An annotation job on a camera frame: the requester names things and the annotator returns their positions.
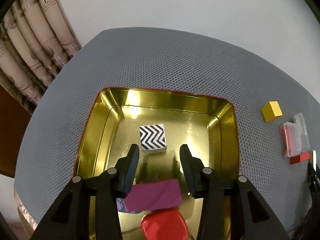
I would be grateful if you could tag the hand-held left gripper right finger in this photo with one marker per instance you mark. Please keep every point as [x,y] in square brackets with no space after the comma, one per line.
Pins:
[187,162]

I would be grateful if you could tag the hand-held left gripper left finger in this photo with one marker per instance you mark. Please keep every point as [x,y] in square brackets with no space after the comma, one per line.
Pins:
[132,160]

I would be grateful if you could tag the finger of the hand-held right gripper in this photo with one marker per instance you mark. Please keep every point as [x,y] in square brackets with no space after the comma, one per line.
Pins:
[314,177]

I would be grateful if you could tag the red rectangular block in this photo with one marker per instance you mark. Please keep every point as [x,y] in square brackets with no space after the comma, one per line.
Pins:
[298,158]

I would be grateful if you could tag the white black zigzag cube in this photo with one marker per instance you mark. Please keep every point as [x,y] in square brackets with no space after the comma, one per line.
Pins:
[152,137]

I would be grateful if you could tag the red tin box gold interior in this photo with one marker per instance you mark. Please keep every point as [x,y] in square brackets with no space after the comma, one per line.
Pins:
[200,130]

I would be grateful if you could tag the pink rectangular block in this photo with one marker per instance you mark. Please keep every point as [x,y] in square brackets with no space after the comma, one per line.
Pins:
[155,195]

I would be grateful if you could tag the clear plastic box blue insert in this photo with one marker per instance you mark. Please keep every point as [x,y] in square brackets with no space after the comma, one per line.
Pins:
[302,135]

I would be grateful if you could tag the clear case with red insert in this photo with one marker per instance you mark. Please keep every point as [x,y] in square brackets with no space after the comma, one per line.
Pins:
[288,140]

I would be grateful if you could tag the blue patterned small item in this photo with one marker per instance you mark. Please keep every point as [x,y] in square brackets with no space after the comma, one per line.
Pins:
[120,205]

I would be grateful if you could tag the red rounded square box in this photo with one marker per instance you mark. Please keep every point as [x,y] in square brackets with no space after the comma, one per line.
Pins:
[162,226]

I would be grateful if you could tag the yellow striped cube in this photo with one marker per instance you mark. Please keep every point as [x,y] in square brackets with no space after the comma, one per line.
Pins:
[271,111]

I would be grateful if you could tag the grey honeycomb mat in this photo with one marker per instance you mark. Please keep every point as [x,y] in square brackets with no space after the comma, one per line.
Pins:
[175,67]

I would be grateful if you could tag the beige patterned cloth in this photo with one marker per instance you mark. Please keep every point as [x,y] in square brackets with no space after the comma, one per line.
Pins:
[25,210]

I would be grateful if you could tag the brown wooden furniture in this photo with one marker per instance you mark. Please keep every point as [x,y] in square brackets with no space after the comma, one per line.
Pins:
[12,135]

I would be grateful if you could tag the beige patterned curtain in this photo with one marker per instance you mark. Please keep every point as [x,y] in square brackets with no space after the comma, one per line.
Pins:
[37,42]

